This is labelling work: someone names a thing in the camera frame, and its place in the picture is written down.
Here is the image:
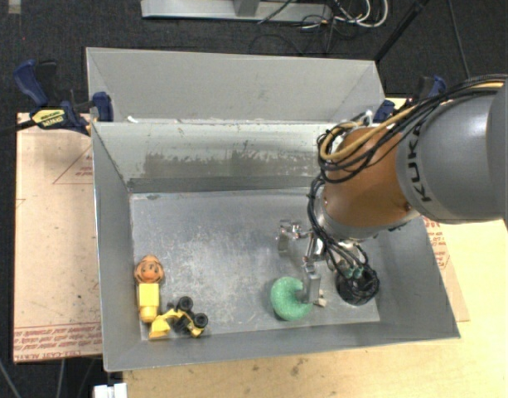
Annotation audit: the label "green foam ring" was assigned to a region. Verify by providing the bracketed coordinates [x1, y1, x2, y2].
[270, 275, 314, 323]

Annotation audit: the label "grey metal bin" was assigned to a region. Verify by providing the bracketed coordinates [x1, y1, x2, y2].
[85, 46, 462, 373]

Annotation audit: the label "yellow toy vehicle, black wheels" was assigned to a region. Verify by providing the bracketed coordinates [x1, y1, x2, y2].
[148, 296, 210, 341]

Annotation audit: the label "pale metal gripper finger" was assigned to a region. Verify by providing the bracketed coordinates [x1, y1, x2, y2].
[274, 220, 302, 255]
[302, 240, 324, 305]

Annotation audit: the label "brown cardboard board, red print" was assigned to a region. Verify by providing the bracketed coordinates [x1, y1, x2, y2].
[12, 112, 472, 365]

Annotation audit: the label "yellow toy figure, orange head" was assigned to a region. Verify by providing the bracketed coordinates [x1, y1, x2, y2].
[133, 254, 166, 324]

